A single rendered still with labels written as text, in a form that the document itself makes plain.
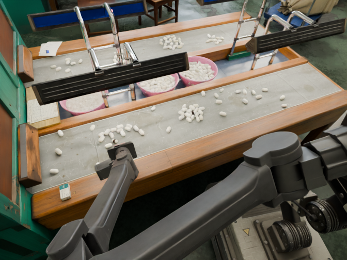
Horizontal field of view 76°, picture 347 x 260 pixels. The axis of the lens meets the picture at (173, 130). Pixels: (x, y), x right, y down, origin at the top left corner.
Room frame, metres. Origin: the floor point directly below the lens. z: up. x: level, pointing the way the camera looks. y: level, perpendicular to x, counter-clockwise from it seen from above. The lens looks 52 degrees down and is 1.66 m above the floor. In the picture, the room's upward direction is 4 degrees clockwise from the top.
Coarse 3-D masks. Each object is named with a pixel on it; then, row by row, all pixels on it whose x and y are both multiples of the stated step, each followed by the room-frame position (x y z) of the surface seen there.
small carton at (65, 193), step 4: (64, 184) 0.36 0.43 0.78; (68, 184) 0.37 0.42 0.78; (60, 188) 0.34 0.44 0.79; (64, 188) 0.34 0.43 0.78; (68, 188) 0.35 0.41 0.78; (60, 192) 0.33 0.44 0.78; (64, 192) 0.33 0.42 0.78; (68, 192) 0.33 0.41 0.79; (60, 196) 0.31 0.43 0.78; (64, 196) 0.31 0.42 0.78; (68, 196) 0.31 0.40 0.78
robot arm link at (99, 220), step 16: (128, 160) 0.33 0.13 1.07; (112, 176) 0.26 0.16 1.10; (128, 176) 0.27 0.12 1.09; (112, 192) 0.19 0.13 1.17; (96, 208) 0.15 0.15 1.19; (112, 208) 0.15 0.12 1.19; (80, 224) 0.09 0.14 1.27; (96, 224) 0.10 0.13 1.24; (112, 224) 0.12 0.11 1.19; (64, 240) 0.07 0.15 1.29; (96, 240) 0.08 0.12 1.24; (64, 256) 0.04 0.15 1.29
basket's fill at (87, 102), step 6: (84, 96) 0.92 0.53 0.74; (90, 96) 0.93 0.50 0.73; (96, 96) 0.93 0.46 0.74; (66, 102) 0.87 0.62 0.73; (72, 102) 0.88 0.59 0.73; (78, 102) 0.87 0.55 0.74; (84, 102) 0.88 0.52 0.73; (90, 102) 0.89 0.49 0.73; (96, 102) 0.89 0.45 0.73; (102, 102) 0.89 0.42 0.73; (72, 108) 0.83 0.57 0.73; (78, 108) 0.84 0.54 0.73; (84, 108) 0.84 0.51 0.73; (90, 108) 0.84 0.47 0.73
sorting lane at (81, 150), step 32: (192, 96) 0.98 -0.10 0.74; (224, 96) 0.99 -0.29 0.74; (288, 96) 1.03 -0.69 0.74; (320, 96) 1.05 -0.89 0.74; (96, 128) 0.69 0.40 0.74; (160, 128) 0.72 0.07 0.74; (192, 128) 0.73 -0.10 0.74; (224, 128) 0.75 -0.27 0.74; (64, 160) 0.50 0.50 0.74; (96, 160) 0.51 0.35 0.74
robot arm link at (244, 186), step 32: (256, 160) 0.19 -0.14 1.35; (288, 160) 0.19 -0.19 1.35; (224, 192) 0.14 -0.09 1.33; (256, 192) 0.14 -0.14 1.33; (288, 192) 0.16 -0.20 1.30; (160, 224) 0.09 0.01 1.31; (192, 224) 0.09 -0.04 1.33; (224, 224) 0.10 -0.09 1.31; (96, 256) 0.05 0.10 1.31; (128, 256) 0.05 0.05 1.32; (160, 256) 0.05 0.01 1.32
